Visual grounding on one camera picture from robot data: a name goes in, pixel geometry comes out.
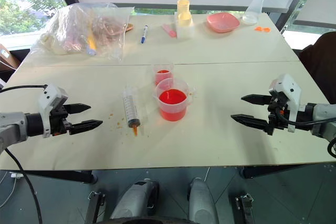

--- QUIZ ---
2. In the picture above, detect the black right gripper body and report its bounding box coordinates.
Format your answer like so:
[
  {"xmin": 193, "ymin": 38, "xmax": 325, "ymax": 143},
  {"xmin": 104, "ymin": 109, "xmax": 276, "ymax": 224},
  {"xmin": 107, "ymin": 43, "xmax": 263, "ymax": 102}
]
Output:
[{"xmin": 266, "ymin": 95, "xmax": 290, "ymax": 136}]

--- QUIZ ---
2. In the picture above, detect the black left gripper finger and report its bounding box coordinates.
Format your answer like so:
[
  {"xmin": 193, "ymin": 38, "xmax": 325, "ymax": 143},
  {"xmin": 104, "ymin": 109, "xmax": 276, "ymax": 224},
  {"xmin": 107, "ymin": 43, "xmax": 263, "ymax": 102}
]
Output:
[
  {"xmin": 64, "ymin": 103, "xmax": 92, "ymax": 115},
  {"xmin": 68, "ymin": 120, "xmax": 103, "ymax": 136}
]

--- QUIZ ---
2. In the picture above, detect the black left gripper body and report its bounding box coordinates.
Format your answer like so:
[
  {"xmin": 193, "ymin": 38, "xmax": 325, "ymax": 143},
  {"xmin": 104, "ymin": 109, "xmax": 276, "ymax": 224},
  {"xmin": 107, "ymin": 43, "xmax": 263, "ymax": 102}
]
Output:
[{"xmin": 49, "ymin": 104, "xmax": 74, "ymax": 137}]

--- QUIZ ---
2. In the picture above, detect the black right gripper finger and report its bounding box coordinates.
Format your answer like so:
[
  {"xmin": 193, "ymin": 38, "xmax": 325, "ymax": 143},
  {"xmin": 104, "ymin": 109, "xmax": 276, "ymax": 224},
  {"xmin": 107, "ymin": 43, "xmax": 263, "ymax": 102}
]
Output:
[
  {"xmin": 240, "ymin": 94, "xmax": 271, "ymax": 106},
  {"xmin": 230, "ymin": 114, "xmax": 272, "ymax": 135}
]

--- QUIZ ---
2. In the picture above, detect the clear plastic syringe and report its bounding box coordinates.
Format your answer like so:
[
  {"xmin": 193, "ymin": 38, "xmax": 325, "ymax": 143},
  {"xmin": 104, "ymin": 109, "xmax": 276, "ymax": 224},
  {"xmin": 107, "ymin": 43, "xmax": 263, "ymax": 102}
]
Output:
[{"xmin": 122, "ymin": 85, "xmax": 142, "ymax": 138}]

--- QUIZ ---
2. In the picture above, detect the large beaker with red liquid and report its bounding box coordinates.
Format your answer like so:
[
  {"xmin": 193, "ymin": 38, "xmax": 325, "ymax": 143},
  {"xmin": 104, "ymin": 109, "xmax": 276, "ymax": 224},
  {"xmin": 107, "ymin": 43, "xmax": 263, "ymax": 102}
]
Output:
[{"xmin": 154, "ymin": 77, "xmax": 195, "ymax": 122}]

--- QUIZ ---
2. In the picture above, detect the small beaker with red liquid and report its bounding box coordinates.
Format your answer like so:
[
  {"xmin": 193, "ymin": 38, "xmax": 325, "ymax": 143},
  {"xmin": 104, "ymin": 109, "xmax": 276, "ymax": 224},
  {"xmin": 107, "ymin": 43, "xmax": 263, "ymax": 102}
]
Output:
[{"xmin": 152, "ymin": 63, "xmax": 175, "ymax": 87}]

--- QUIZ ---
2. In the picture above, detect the dark brown chair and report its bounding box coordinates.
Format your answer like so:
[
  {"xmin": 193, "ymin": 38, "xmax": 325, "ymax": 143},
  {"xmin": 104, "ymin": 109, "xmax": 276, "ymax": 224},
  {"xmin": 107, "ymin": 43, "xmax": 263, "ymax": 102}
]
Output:
[{"xmin": 298, "ymin": 31, "xmax": 336, "ymax": 105}]

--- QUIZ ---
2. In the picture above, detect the small orange plastic piece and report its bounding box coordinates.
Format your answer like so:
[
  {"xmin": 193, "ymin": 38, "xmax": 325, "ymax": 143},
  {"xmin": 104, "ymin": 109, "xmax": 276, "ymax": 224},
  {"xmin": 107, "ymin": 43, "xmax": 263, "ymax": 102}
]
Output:
[{"xmin": 254, "ymin": 25, "xmax": 271, "ymax": 34}]

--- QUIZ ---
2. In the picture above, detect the clear plastic bag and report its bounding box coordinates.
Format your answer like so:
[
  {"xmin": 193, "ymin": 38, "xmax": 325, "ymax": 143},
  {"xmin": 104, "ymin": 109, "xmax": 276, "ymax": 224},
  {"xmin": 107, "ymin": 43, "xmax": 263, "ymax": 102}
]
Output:
[{"xmin": 30, "ymin": 2, "xmax": 135, "ymax": 63}]

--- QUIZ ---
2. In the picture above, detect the pink plastic bowl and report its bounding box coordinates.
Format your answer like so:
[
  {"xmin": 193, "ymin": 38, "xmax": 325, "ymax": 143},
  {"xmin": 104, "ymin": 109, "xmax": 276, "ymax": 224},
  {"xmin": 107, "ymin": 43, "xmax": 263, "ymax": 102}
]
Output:
[{"xmin": 206, "ymin": 12, "xmax": 240, "ymax": 34}]

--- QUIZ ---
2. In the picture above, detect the cardboard box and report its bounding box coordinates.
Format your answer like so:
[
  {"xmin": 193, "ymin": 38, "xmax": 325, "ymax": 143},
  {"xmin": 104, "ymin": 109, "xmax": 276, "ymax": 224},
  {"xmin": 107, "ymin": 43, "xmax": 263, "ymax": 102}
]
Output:
[{"xmin": 0, "ymin": 42, "xmax": 21, "ymax": 73}]

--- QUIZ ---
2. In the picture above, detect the grey left robot leg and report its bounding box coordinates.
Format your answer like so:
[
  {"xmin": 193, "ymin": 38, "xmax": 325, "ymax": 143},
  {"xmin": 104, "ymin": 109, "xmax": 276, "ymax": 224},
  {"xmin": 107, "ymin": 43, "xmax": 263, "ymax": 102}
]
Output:
[{"xmin": 109, "ymin": 177, "xmax": 160, "ymax": 220}]

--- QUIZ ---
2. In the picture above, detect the grey robot leg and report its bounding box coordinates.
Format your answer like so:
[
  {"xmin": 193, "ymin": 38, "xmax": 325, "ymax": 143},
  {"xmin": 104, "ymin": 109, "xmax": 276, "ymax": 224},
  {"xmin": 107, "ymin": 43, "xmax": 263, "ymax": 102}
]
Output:
[
  {"xmin": 109, "ymin": 177, "xmax": 160, "ymax": 220},
  {"xmin": 187, "ymin": 177, "xmax": 220, "ymax": 224}
]

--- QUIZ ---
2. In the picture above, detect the clear conical flask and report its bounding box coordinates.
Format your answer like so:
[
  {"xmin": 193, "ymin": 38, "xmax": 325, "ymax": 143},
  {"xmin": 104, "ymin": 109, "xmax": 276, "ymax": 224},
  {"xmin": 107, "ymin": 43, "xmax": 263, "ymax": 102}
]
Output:
[{"xmin": 241, "ymin": 0, "xmax": 268, "ymax": 25}]

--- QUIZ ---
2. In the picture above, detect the grey right robot leg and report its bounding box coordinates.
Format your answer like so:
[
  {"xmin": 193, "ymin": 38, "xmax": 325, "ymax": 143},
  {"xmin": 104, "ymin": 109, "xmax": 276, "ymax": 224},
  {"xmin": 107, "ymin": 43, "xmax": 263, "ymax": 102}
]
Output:
[{"xmin": 187, "ymin": 177, "xmax": 220, "ymax": 224}]

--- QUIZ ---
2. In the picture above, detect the white blue marker pen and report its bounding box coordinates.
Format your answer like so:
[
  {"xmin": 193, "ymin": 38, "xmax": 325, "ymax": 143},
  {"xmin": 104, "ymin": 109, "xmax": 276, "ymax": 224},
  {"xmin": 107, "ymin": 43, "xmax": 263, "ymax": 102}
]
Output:
[{"xmin": 140, "ymin": 25, "xmax": 150, "ymax": 45}]

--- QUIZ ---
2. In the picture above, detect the clear plastic box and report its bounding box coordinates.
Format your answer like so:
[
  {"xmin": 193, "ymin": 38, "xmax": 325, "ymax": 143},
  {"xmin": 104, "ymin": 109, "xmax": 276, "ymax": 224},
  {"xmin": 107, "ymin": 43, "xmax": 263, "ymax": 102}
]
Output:
[{"xmin": 173, "ymin": 11, "xmax": 196, "ymax": 40}]

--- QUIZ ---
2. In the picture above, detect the pink flat plastic piece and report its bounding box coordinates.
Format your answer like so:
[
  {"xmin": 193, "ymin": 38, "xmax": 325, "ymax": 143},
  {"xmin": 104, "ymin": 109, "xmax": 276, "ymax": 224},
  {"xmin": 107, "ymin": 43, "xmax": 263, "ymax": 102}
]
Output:
[{"xmin": 161, "ymin": 23, "xmax": 177, "ymax": 38}]

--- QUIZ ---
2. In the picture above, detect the yellow plastic flask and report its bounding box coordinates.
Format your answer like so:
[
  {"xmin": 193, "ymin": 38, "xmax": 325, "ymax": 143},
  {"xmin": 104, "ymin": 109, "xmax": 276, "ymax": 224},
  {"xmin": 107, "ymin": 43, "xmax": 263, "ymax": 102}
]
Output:
[{"xmin": 176, "ymin": 0, "xmax": 194, "ymax": 27}]

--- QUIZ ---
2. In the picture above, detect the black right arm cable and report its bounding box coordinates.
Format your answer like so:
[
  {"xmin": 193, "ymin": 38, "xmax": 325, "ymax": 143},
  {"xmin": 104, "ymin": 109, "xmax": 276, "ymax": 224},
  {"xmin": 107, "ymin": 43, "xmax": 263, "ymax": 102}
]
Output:
[{"xmin": 279, "ymin": 108, "xmax": 336, "ymax": 159}]

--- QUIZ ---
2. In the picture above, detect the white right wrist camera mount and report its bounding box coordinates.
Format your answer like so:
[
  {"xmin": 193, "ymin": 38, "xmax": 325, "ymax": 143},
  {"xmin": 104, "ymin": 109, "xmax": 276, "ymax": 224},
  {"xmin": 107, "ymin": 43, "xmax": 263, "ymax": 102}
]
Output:
[{"xmin": 268, "ymin": 73, "xmax": 303, "ymax": 133}]

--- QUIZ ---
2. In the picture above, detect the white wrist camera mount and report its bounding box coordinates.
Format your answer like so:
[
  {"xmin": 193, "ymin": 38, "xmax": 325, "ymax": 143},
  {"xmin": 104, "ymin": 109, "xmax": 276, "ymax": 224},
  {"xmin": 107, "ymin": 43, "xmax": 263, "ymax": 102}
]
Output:
[
  {"xmin": 268, "ymin": 73, "xmax": 303, "ymax": 133},
  {"xmin": 37, "ymin": 84, "xmax": 69, "ymax": 138}
]

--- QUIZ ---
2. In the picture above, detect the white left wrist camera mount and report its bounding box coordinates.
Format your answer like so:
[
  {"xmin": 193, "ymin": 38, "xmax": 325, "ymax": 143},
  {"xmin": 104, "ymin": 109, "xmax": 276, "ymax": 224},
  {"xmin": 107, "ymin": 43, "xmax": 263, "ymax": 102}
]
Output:
[{"xmin": 37, "ymin": 84, "xmax": 69, "ymax": 138}]

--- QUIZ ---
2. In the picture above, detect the black table frame bar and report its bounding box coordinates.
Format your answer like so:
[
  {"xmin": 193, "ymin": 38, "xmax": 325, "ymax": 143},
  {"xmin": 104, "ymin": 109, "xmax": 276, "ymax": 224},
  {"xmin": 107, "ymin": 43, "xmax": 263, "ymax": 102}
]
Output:
[
  {"xmin": 0, "ymin": 169, "xmax": 98, "ymax": 184},
  {"xmin": 240, "ymin": 164, "xmax": 309, "ymax": 179}
]

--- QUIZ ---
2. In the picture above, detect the white floor cable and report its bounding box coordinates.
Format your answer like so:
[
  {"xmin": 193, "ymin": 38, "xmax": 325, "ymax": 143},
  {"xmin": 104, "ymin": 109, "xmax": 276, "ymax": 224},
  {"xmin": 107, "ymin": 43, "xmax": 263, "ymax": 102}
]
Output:
[{"xmin": 0, "ymin": 170, "xmax": 25, "ymax": 209}]

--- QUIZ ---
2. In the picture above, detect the black metal table bracket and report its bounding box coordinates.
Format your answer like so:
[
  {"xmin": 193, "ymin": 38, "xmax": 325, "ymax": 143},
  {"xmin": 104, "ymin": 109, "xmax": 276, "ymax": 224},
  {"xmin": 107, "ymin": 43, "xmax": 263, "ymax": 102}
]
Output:
[
  {"xmin": 84, "ymin": 190, "xmax": 106, "ymax": 224},
  {"xmin": 234, "ymin": 193, "xmax": 256, "ymax": 224}
]

